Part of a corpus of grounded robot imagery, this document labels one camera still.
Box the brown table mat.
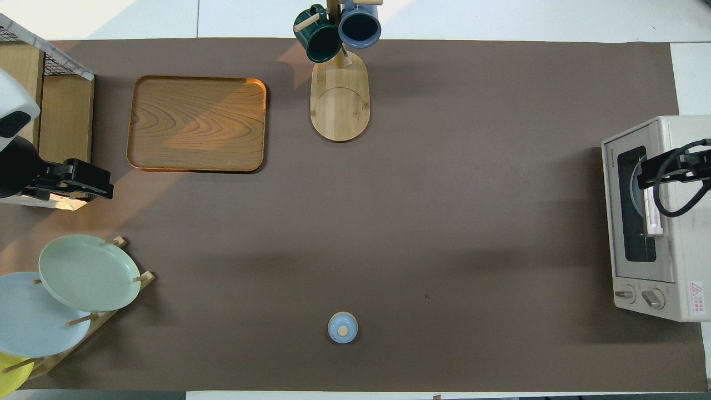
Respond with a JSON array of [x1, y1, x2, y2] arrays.
[[0, 38, 707, 392]]

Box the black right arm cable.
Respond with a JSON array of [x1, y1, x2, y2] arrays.
[[653, 139, 711, 218]]

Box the yellow plate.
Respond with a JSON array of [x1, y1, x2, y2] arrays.
[[0, 353, 35, 398]]

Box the pale green plate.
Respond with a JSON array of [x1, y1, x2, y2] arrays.
[[38, 234, 142, 313]]

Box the wooden shelf unit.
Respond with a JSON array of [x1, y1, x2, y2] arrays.
[[0, 14, 95, 212]]

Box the small blue lidded jar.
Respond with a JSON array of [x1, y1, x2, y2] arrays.
[[327, 312, 359, 344]]

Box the light blue racked plate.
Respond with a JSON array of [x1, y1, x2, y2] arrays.
[[0, 272, 92, 358]]

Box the cream toaster oven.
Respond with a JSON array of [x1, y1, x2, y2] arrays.
[[602, 116, 711, 323]]

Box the wooden plate rack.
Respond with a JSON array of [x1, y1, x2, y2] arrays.
[[22, 236, 156, 381]]

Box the wooden serving tray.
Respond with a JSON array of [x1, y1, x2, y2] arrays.
[[126, 76, 268, 173]]

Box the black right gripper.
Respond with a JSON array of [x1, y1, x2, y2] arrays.
[[637, 148, 711, 190]]

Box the dark green mug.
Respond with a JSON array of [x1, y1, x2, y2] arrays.
[[293, 4, 343, 63]]

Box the wooden mug tree stand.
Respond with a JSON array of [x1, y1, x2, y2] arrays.
[[293, 0, 384, 143]]

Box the light blue serving plate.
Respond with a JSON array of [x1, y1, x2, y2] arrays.
[[630, 158, 648, 218]]

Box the blue mug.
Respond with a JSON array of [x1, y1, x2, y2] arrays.
[[338, 0, 382, 49]]

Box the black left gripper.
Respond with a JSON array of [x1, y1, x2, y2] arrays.
[[22, 158, 115, 202]]

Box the black wire basket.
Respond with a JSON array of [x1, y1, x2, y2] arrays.
[[0, 25, 78, 78]]

